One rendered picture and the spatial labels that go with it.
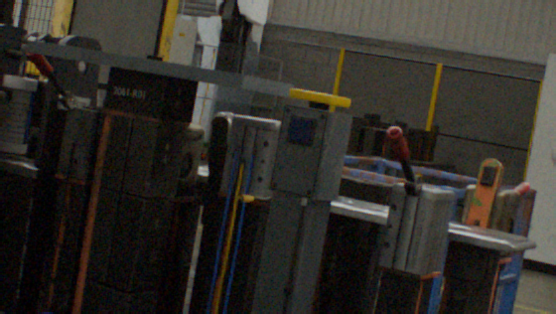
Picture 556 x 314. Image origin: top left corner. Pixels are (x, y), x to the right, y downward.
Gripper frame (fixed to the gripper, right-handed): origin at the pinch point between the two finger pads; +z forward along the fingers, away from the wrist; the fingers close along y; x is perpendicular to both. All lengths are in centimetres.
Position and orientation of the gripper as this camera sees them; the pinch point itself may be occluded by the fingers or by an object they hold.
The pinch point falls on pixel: (230, 59)
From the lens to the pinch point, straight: 138.0
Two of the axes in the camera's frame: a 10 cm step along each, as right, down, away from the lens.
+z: -1.8, 9.8, 0.5
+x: -9.6, -1.8, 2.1
